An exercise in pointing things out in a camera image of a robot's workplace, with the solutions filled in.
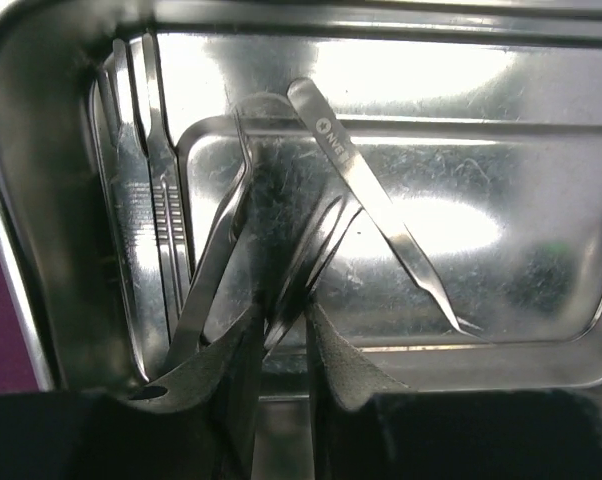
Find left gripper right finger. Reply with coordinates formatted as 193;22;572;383
305;303;602;479

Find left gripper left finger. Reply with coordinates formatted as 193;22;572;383
0;304;264;479

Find steel forceps tweezers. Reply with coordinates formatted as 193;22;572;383
165;111;362;369

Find steel instrument tray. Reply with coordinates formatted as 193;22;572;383
0;0;602;401

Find curved tip steel tweezers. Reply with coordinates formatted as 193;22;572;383
286;78;477;337

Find steel scalpel handle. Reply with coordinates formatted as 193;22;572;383
99;39;158;381
142;33;191;336

